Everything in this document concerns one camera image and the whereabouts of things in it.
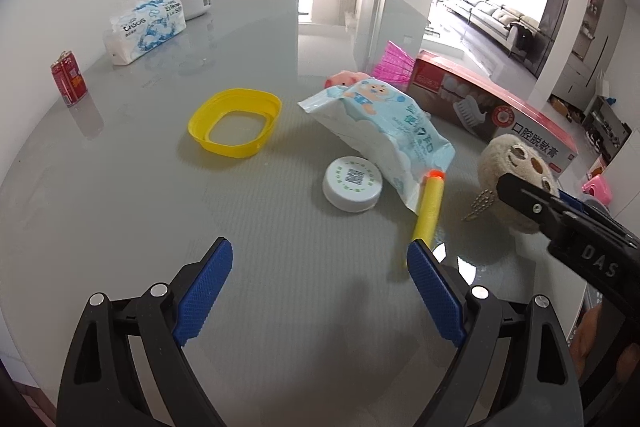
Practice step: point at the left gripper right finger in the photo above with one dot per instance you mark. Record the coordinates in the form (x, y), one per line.
(538, 385)

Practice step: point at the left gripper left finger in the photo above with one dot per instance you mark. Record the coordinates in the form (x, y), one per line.
(100, 385)

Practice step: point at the beige plush monkey toy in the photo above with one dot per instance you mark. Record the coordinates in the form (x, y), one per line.
(509, 154)

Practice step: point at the red toothpaste box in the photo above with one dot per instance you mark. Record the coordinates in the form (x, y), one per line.
(476, 104)

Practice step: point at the yellow plastic lid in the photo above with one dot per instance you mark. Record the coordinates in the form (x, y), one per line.
(235, 123)

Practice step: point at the right hand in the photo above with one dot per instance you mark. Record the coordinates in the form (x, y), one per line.
(584, 338)

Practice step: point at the pink plastic stool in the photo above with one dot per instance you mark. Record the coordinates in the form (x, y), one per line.
(598, 188)

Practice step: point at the shoe rack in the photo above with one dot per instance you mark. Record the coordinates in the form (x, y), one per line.
(604, 130)

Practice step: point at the yellow foam dart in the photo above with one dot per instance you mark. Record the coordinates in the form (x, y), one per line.
(430, 204)

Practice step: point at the grey sofa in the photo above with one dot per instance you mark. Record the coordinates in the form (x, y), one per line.
(511, 29)

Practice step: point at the white round cap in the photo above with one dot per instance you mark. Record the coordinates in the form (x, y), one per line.
(352, 184)

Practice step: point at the red soda can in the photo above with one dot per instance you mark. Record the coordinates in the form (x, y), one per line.
(68, 78)

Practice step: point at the light blue wet wipes pack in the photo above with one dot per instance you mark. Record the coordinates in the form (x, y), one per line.
(388, 128)

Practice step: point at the pink snack bag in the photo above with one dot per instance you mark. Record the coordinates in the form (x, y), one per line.
(394, 67)

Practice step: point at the pink pig toy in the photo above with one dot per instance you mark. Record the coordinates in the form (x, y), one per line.
(345, 78)

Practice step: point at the tissue pack blue white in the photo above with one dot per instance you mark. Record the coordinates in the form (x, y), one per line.
(140, 26)

